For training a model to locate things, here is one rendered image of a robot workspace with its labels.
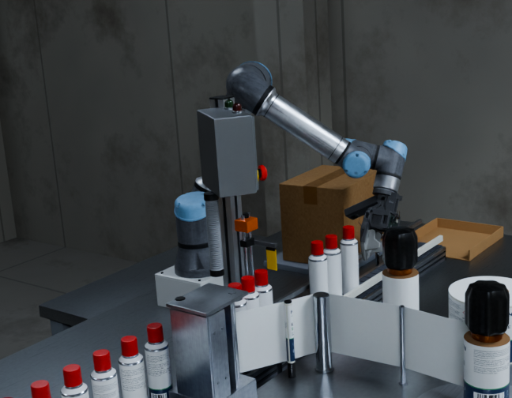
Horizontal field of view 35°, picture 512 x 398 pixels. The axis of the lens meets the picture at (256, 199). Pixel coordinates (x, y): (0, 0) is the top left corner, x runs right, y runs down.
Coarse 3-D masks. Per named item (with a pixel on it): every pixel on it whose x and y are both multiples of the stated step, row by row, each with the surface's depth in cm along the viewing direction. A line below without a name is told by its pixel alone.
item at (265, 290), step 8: (256, 272) 200; (264, 272) 200; (256, 280) 200; (264, 280) 200; (256, 288) 200; (264, 288) 200; (272, 288) 201; (264, 296) 200; (272, 296) 202; (264, 304) 200
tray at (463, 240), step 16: (432, 224) 306; (448, 224) 307; (464, 224) 303; (480, 224) 299; (448, 240) 294; (464, 240) 293; (480, 240) 292; (496, 240) 290; (448, 256) 277; (464, 256) 276
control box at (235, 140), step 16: (208, 112) 197; (224, 112) 195; (208, 128) 193; (224, 128) 188; (240, 128) 189; (208, 144) 195; (224, 144) 189; (240, 144) 190; (208, 160) 198; (224, 160) 190; (240, 160) 191; (256, 160) 193; (208, 176) 200; (224, 176) 191; (240, 176) 192; (256, 176) 194; (224, 192) 192; (240, 192) 193; (256, 192) 194
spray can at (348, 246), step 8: (344, 232) 231; (352, 232) 231; (344, 240) 232; (352, 240) 232; (344, 248) 231; (352, 248) 231; (344, 256) 232; (352, 256) 232; (344, 264) 233; (352, 264) 232; (344, 272) 234; (352, 272) 233; (344, 280) 234; (352, 280) 234; (344, 288) 235; (352, 288) 234
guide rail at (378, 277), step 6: (432, 240) 269; (438, 240) 271; (426, 246) 264; (432, 246) 268; (420, 252) 261; (378, 276) 241; (366, 282) 236; (372, 282) 238; (354, 288) 232; (360, 288) 233; (366, 288) 235; (348, 294) 228; (354, 294) 230
